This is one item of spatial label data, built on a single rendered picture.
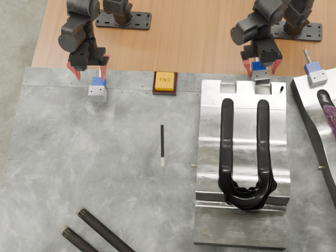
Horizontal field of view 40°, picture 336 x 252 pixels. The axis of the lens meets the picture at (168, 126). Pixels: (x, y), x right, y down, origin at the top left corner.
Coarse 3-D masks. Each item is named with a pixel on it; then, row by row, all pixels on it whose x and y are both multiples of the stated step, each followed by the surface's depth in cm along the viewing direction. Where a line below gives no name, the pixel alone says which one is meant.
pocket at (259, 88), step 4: (256, 84) 144; (260, 84) 144; (264, 84) 144; (268, 84) 144; (256, 88) 145; (260, 88) 145; (264, 88) 145; (268, 88) 145; (256, 92) 144; (260, 92) 144; (264, 92) 144; (268, 92) 144
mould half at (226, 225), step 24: (216, 96) 142; (240, 96) 141; (264, 96) 141; (216, 120) 139; (240, 120) 139; (216, 144) 136; (240, 144) 136; (216, 168) 130; (240, 168) 129; (288, 168) 129; (216, 192) 127; (288, 192) 125; (216, 216) 131; (240, 216) 131; (264, 216) 130; (216, 240) 129; (240, 240) 128; (264, 240) 128
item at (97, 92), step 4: (100, 72) 154; (100, 76) 154; (92, 80) 152; (96, 80) 152; (100, 80) 152; (104, 80) 152; (92, 84) 152; (96, 84) 152; (100, 84) 152; (104, 84) 152; (92, 88) 150; (96, 88) 150; (100, 88) 150; (104, 88) 151; (88, 92) 149; (92, 92) 149; (96, 92) 149; (100, 92) 149; (104, 92) 151; (92, 96) 150; (96, 96) 150; (100, 96) 150; (104, 96) 151; (92, 100) 153; (96, 100) 153; (100, 100) 153; (104, 100) 152
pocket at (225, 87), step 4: (220, 84) 145; (224, 84) 145; (228, 84) 145; (232, 84) 145; (236, 84) 144; (220, 88) 146; (224, 88) 146; (228, 88) 146; (232, 88) 145; (236, 88) 143; (220, 92) 145; (224, 92) 145; (228, 92) 145; (232, 92) 145
